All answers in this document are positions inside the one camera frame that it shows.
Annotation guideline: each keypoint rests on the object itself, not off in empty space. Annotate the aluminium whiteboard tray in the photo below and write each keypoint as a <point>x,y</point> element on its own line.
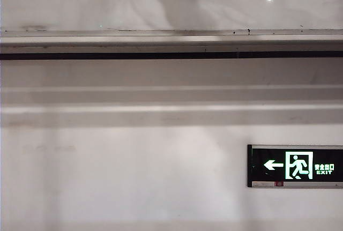
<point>134,44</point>

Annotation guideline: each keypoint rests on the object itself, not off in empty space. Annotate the white whiteboard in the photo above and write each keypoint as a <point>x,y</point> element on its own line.
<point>80,8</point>

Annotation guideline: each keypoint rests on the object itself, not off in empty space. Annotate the black green exit sign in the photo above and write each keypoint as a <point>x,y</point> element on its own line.
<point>297,165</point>

